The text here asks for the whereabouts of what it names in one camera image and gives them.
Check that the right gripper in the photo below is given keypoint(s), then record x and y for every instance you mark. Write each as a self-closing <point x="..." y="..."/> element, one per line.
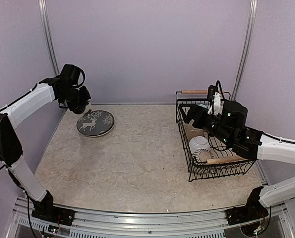
<point x="202" y="110"/>

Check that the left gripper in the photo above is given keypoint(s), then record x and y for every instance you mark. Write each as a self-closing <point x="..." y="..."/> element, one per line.
<point x="87" y="96"/>

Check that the grey deer pattern plate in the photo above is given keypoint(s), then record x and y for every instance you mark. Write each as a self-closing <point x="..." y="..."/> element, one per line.
<point x="95" y="123"/>

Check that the white and brown cup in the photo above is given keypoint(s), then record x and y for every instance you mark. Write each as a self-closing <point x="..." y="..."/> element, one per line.
<point x="88" y="108"/>

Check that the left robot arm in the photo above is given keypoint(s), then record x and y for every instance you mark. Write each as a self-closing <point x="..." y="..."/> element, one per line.
<point x="12" y="115"/>

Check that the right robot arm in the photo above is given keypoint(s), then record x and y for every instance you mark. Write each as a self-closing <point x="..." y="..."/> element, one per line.
<point x="229" y="128"/>

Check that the beige ceramic bowl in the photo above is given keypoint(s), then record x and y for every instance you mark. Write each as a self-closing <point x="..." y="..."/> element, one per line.
<point x="192" y="132"/>

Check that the white ceramic bowl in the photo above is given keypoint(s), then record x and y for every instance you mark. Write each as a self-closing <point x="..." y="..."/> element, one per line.
<point x="197" y="143"/>

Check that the striped small bowl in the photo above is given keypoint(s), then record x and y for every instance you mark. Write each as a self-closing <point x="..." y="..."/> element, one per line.
<point x="200" y="158"/>

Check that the far wooden rack handle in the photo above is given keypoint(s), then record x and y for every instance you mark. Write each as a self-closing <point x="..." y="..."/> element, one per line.
<point x="194" y="91"/>

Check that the wooden rack handle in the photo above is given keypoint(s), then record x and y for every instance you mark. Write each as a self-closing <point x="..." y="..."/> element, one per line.
<point x="194" y="91"/>
<point x="223" y="160"/>

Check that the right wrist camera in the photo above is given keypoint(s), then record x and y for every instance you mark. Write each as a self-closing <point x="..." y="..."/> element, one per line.
<point x="215" y="102"/>

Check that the black wire dish rack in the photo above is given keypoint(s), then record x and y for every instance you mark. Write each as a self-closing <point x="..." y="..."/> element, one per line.
<point x="215" y="170"/>

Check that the near wooden rack handle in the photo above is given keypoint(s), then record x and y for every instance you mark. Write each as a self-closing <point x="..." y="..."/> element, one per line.
<point x="223" y="160"/>

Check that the left aluminium corner post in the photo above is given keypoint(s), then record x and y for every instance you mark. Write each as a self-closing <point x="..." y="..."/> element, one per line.
<point x="48" y="36"/>

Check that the aluminium corner post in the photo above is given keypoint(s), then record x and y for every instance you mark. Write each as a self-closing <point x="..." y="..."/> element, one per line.
<point x="246" y="48"/>
<point x="48" y="36"/>

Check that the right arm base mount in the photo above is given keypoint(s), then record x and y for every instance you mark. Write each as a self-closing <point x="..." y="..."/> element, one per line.
<point x="242" y="214"/>

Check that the aluminium front rail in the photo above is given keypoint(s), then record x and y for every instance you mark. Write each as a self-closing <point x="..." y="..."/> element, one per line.
<point x="102" y="224"/>

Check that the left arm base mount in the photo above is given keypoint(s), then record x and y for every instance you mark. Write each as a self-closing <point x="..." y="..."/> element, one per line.
<point x="61" y="216"/>

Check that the right aluminium corner post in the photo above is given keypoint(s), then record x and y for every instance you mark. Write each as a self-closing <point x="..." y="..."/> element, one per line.
<point x="246" y="48"/>

